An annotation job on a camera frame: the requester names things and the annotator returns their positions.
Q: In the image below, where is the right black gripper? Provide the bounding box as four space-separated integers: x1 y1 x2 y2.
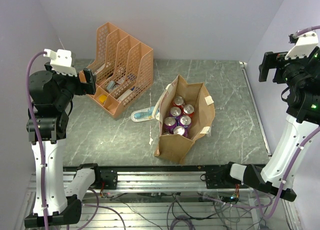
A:
259 47 318 89

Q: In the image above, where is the purple fanta can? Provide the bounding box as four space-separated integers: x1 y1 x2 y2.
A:
163 116 177 134
178 115 192 130
169 106 182 119
172 126 188 138

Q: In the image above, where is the burlap canvas tote bag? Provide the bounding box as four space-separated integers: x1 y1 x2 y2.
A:
154 75 215 164

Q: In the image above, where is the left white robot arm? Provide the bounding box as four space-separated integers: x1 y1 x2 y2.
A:
24 67 102 229

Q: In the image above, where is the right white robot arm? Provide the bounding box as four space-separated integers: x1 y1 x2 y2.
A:
220 46 320 202

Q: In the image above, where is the orange plastic file organizer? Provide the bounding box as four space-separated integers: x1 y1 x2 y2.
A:
88 22 154 119

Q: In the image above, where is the blue correction tape package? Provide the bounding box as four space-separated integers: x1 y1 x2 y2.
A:
130 106 160 123

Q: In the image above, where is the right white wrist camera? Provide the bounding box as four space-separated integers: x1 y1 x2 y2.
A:
284 31 319 60

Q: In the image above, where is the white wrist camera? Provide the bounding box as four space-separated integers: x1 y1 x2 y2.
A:
43 49 78 77
284 31 319 60

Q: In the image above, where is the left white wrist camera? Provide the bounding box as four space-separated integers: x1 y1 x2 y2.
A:
43 49 78 77

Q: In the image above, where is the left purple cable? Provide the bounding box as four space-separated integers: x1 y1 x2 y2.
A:
26 51 51 228

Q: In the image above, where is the purple cable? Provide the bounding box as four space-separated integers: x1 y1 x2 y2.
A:
254 25 320 220
26 51 51 228

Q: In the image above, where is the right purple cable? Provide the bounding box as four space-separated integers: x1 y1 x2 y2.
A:
254 25 320 220

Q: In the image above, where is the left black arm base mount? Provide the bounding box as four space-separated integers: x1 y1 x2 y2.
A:
101 170 118 190

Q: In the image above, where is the aluminium frame rail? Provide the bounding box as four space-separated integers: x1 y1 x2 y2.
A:
27 169 253 193

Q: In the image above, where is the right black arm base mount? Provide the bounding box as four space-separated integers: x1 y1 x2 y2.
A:
200 162 242 189

